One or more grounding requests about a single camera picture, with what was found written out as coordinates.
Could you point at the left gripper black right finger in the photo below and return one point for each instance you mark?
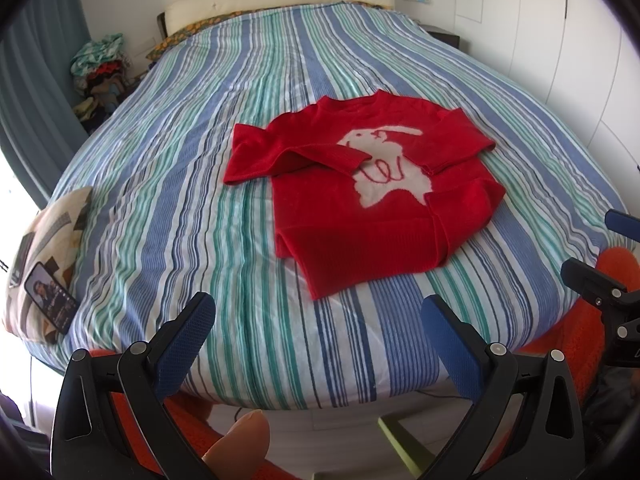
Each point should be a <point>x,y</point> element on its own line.
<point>525,420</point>

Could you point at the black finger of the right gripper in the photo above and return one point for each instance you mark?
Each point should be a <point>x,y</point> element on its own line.
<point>619,310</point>
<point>623,224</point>

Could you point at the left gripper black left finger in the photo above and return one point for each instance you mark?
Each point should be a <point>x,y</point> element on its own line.
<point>88,439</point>

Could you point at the red sweater with white rabbit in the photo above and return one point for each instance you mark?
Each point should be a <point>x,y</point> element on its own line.
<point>369,188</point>

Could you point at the pile of colourful clothes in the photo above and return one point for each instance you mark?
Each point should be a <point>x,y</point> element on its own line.
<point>99,72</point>

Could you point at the person's left hand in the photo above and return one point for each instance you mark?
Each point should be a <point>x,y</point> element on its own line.
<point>242,450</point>

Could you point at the green stool leg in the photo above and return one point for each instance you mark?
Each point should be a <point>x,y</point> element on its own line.
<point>413,454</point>

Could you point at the black smartphone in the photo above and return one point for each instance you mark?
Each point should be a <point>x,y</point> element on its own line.
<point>51,298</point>

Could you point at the patterned cushion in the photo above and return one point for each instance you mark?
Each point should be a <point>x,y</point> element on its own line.
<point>53,239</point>

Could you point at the blue green striped bedspread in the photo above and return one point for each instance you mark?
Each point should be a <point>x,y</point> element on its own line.
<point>163,226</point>

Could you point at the white wardrobe doors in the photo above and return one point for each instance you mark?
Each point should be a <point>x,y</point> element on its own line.
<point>572,55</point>

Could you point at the dark wooden nightstand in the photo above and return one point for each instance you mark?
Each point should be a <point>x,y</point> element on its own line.
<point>442,35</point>

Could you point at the teal blue curtain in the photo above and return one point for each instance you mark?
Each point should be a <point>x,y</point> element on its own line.
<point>40,133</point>

